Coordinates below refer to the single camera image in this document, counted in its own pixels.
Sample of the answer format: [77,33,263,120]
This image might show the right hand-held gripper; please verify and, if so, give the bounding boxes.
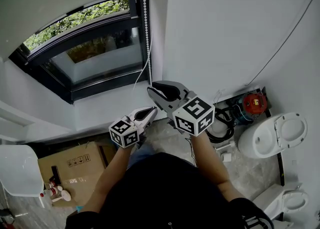
[147,80,216,138]

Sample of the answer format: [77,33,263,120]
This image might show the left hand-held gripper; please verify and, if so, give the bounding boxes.
[108,106,159,150]

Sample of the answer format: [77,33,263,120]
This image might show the white bead pull chain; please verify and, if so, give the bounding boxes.
[132,0,154,91]

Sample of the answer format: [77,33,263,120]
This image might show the person's right forearm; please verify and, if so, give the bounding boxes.
[191,131,247,203]

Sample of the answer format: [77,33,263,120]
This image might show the person's left forearm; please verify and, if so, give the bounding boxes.
[82,145,132,214]

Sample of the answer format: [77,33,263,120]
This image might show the person's blue jeans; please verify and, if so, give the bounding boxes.
[127,144,156,169]

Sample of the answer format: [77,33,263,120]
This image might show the white window sill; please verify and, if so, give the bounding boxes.
[73,80,163,133]

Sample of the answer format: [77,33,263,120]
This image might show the white power strip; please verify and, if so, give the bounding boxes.
[214,140,237,152]

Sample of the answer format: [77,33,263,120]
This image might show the red and teal machine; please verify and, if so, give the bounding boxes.
[226,90,268,126]

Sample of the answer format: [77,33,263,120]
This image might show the person's black shirt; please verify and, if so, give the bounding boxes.
[64,152,276,229]

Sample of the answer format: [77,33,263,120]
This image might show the brown cardboard box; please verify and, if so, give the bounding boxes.
[37,141,118,208]

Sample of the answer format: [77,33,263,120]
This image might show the large white toilet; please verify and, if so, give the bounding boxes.
[237,112,309,159]

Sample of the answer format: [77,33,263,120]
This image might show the black baseboard strip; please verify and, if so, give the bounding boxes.
[276,152,286,187]

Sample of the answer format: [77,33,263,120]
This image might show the small white toilet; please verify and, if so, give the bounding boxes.
[252,182,310,221]

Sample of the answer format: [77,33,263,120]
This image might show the black coiled hose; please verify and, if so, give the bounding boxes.
[207,107,237,144]

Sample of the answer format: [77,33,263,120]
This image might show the black window frame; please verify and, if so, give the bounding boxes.
[8,0,154,105]

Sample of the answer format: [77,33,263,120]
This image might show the thin black wall cable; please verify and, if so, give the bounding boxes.
[244,0,320,88]

